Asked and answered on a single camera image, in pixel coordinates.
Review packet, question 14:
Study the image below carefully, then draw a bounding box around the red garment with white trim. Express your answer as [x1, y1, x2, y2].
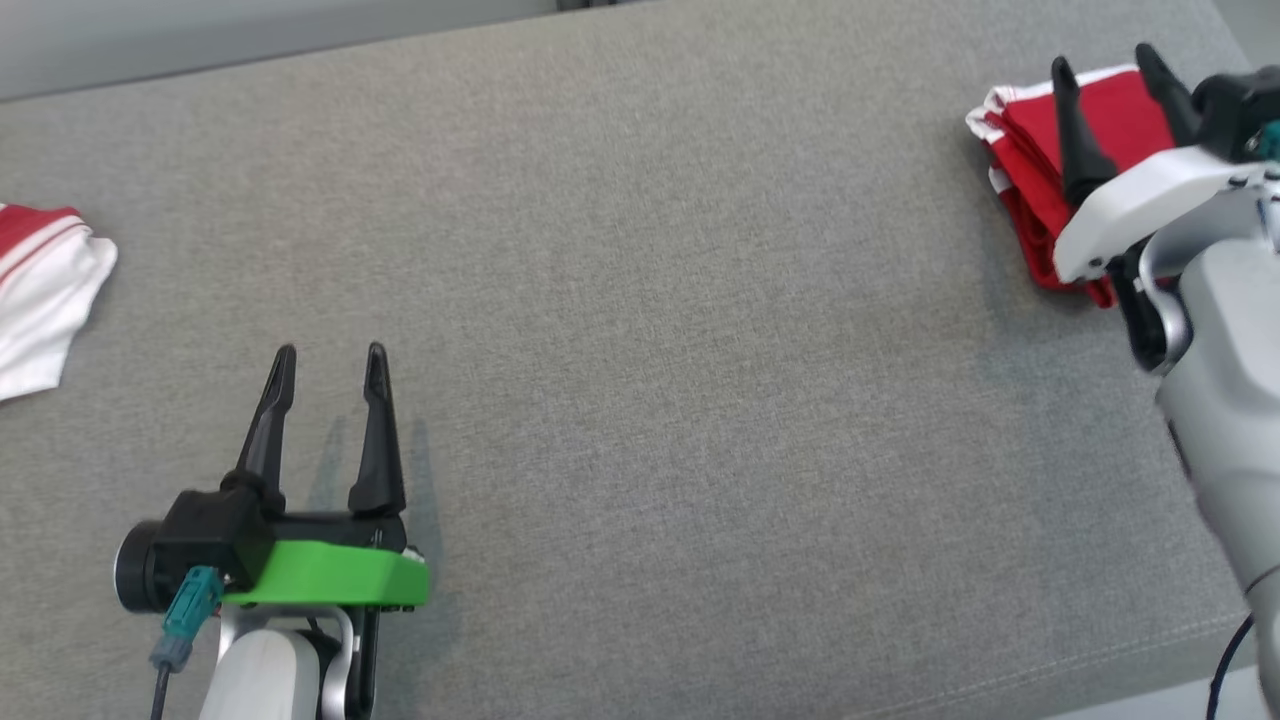
[0, 203, 119, 403]
[965, 65, 1186, 309]

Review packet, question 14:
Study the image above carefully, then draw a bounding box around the left camera cable teal plug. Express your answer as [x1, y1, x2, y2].
[148, 565, 226, 720]

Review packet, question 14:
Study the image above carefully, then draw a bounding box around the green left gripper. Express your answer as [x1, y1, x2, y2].
[222, 342, 432, 612]

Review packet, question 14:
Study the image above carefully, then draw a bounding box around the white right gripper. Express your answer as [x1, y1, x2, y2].
[1050, 43, 1277, 287]

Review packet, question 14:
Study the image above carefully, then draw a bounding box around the grey fabric sofa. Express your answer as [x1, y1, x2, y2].
[0, 0, 1280, 720]

